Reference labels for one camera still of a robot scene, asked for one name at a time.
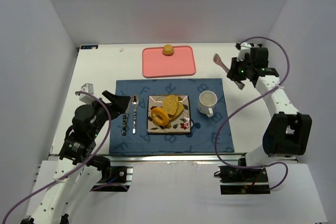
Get orange glazed bread roll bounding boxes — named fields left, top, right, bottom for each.
left=151, top=107, right=170, bottom=126

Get small round bread bun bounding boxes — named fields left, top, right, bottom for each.
left=162, top=45, right=174, bottom=56

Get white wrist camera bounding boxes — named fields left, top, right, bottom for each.
left=75, top=90, right=96, bottom=105
left=235, top=42, right=262, bottom=61

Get aluminium table frame rail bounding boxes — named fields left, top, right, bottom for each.
left=48, top=153, right=299, bottom=166

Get silver metal tongs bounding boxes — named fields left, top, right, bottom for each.
left=213, top=54, right=245, bottom=90

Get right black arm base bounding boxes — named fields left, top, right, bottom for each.
left=214, top=166, right=270, bottom=195

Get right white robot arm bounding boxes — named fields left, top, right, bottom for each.
left=227, top=45, right=312, bottom=166

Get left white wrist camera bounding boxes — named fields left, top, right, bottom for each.
left=75, top=90, right=96, bottom=105

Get white ceramic mug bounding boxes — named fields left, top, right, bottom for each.
left=198, top=91, right=217, bottom=118

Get silver spoon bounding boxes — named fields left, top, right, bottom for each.
left=132, top=94, right=140, bottom=134

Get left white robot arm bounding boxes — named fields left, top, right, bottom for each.
left=21, top=91, right=131, bottom=223

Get silver knife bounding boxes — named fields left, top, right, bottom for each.
left=121, top=113, right=129, bottom=136

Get herb bread slice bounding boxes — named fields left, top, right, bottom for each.
left=169, top=102, right=184, bottom=120
left=162, top=95, right=179, bottom=115

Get pink plastic tray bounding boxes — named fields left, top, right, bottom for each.
left=142, top=46, right=196, bottom=78

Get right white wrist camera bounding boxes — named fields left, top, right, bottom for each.
left=235, top=42, right=262, bottom=61

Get square floral ceramic plate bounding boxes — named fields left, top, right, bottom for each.
left=147, top=94, right=191, bottom=134

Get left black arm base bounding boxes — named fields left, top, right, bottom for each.
left=82, top=155, right=132, bottom=192

